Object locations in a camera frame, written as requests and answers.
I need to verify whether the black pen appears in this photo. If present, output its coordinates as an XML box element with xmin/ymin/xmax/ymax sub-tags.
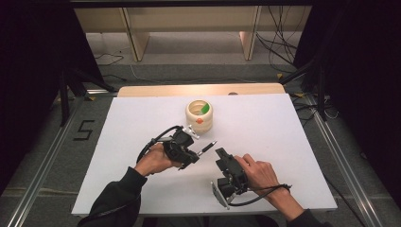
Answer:
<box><xmin>197</xmin><ymin>140</ymin><xmax>218</xmax><ymax>157</ymax></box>

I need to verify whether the green highlighter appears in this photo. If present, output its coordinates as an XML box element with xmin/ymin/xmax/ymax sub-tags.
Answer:
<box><xmin>197</xmin><ymin>102</ymin><xmax>211</xmax><ymax>116</ymax></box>

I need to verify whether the aluminium floor rail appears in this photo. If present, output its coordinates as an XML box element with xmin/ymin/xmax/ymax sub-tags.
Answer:
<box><xmin>6</xmin><ymin>94</ymin><xmax>83</xmax><ymax>227</ymax></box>
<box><xmin>305</xmin><ymin>94</ymin><xmax>386</xmax><ymax>227</ymax></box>

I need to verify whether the person's left hand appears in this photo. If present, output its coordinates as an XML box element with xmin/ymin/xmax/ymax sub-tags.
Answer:
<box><xmin>133</xmin><ymin>143</ymin><xmax>183</xmax><ymax>177</ymax></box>

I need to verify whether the thin black floor cable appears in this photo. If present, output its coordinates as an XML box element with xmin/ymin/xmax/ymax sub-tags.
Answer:
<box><xmin>94</xmin><ymin>50</ymin><xmax>126</xmax><ymax>67</ymax></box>

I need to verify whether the beige wooden desk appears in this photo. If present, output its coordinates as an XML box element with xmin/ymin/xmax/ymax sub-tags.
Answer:
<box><xmin>75</xmin><ymin>6</ymin><xmax>314</xmax><ymax>62</ymax></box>

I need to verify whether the black metal stand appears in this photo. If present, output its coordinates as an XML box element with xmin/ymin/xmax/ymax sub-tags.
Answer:
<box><xmin>58</xmin><ymin>62</ymin><xmax>118</xmax><ymax>128</ymax></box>
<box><xmin>278</xmin><ymin>46</ymin><xmax>329</xmax><ymax>123</ymax></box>

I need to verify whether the person's right hand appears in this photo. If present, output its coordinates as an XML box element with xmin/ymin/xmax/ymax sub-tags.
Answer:
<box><xmin>235</xmin><ymin>153</ymin><xmax>282</xmax><ymax>198</ymax></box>

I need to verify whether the dark curtain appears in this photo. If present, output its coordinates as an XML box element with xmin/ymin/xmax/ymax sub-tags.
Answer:
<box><xmin>292</xmin><ymin>0</ymin><xmax>401</xmax><ymax>198</ymax></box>
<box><xmin>0</xmin><ymin>0</ymin><xmax>105</xmax><ymax>193</ymax></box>

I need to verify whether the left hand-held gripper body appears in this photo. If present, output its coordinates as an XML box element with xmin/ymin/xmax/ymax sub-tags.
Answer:
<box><xmin>162</xmin><ymin>124</ymin><xmax>201</xmax><ymax>165</ymax></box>

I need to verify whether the cream ringed pen holder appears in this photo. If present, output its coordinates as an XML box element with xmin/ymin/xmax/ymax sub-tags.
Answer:
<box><xmin>184</xmin><ymin>99</ymin><xmax>214</xmax><ymax>136</ymax></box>

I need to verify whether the bundle of black cables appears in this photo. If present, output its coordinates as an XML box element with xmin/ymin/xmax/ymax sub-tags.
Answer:
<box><xmin>255</xmin><ymin>6</ymin><xmax>305</xmax><ymax>74</ymax></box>

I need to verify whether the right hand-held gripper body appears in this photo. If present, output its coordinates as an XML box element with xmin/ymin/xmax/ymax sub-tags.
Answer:
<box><xmin>211</xmin><ymin>154</ymin><xmax>251</xmax><ymax>211</ymax></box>

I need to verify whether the right hand-held gripper cable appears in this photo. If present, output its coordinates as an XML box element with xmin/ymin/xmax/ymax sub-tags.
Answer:
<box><xmin>228</xmin><ymin>183</ymin><xmax>293</xmax><ymax>208</ymax></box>

